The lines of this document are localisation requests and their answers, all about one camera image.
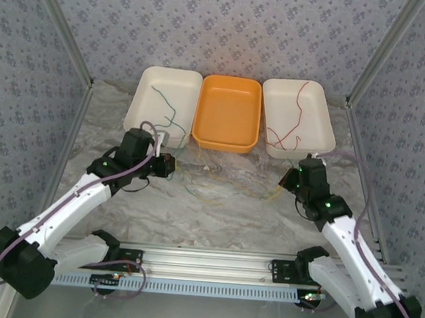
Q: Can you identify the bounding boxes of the thin teal green wire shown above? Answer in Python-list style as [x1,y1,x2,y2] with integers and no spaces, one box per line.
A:
[145,85,192,160]

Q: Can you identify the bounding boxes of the white plastic bin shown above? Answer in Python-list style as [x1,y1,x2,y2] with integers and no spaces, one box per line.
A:
[256,76,341,164]
[120,64,203,151]

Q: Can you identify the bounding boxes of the orange plastic bin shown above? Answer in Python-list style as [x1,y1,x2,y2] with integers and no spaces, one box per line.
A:
[189,72,264,156]

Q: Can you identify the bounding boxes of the small controller board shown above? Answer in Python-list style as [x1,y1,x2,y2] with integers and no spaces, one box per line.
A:
[298,289,327,306]
[90,271,122,288]

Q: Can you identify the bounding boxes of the grey metal base panel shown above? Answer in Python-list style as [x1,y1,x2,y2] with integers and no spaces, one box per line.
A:
[8,282,406,318]

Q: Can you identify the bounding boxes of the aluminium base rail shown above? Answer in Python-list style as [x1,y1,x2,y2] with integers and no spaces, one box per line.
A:
[56,236,410,296]

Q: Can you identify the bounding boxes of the grey slotted cable duct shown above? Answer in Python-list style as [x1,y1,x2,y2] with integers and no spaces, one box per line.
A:
[51,268,301,305]

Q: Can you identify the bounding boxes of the aluminium frame post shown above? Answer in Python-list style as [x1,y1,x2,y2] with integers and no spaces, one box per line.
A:
[344,0,425,114]
[19,0,101,89]

